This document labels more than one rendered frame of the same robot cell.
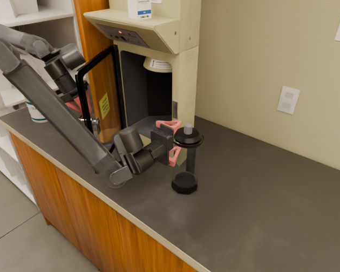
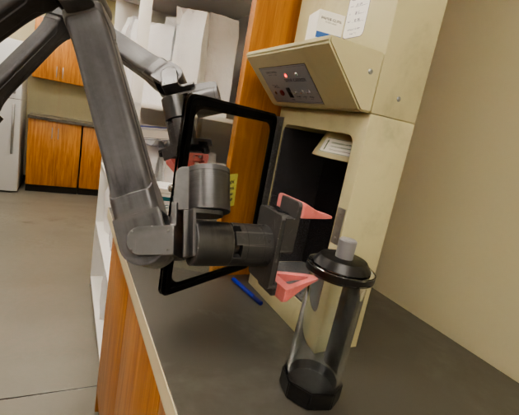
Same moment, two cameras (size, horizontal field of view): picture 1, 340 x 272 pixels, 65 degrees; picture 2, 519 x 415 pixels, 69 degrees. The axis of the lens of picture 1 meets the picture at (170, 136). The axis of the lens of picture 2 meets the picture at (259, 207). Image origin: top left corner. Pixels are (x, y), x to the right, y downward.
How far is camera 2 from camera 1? 38 cm
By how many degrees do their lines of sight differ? 30
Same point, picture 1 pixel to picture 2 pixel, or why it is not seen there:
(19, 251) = not seen: outside the picture
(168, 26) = (357, 49)
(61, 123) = (101, 109)
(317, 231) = not seen: outside the picture
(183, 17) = (393, 53)
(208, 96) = (424, 268)
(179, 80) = (359, 165)
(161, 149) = (264, 239)
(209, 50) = (442, 184)
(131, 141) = (204, 185)
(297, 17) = not seen: outside the picture
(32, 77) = (98, 30)
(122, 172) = (157, 235)
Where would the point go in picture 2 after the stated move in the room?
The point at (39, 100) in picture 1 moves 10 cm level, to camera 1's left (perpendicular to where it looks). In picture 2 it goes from (89, 63) to (39, 56)
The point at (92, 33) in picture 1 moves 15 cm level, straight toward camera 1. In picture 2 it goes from (254, 95) to (242, 87)
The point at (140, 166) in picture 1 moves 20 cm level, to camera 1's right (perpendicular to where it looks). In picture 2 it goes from (198, 240) to (367, 297)
